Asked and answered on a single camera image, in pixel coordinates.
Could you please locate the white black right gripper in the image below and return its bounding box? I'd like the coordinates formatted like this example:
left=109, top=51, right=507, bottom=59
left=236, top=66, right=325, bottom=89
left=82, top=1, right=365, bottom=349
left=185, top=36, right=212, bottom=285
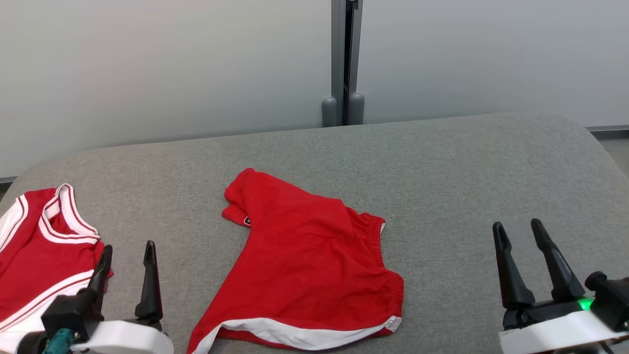
left=492, top=218, right=629, bottom=354

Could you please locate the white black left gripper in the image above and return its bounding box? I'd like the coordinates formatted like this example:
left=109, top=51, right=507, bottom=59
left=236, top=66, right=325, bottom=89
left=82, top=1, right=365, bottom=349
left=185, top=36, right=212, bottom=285
left=71, top=240, right=175, bottom=354

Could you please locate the red white basketball jersey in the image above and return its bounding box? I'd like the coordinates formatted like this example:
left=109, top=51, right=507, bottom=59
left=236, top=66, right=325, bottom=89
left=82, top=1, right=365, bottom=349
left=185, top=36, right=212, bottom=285
left=0, top=183, right=114, bottom=354

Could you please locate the red shorts white trim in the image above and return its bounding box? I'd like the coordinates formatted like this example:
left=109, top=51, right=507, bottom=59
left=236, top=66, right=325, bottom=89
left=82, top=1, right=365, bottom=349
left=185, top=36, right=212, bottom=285
left=187, top=168, right=404, bottom=354

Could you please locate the teal cable connector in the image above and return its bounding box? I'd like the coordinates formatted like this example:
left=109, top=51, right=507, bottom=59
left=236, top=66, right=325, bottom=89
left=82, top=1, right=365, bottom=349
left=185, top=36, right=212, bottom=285
left=42, top=328, right=75, bottom=354

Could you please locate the grey metal partition post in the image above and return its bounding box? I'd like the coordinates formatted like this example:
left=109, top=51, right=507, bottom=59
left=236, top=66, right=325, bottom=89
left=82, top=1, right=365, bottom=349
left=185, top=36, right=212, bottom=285
left=321, top=0, right=365, bottom=127

